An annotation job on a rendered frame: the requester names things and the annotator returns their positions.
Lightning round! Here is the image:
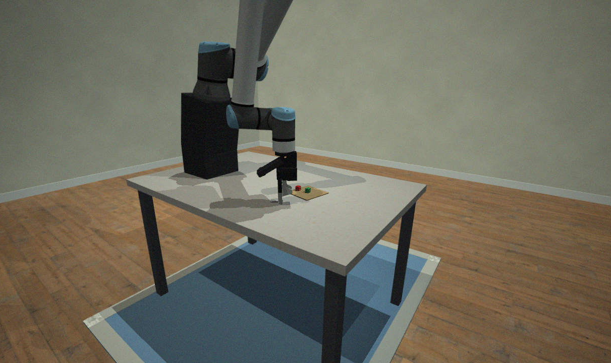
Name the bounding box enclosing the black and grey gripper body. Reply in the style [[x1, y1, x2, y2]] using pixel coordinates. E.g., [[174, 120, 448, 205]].
[[275, 151, 297, 181]]

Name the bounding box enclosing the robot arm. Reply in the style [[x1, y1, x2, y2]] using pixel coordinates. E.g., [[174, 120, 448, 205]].
[[193, 0, 296, 153]]

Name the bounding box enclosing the tan square mat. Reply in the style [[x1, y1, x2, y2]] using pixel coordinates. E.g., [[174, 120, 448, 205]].
[[291, 186, 329, 201]]

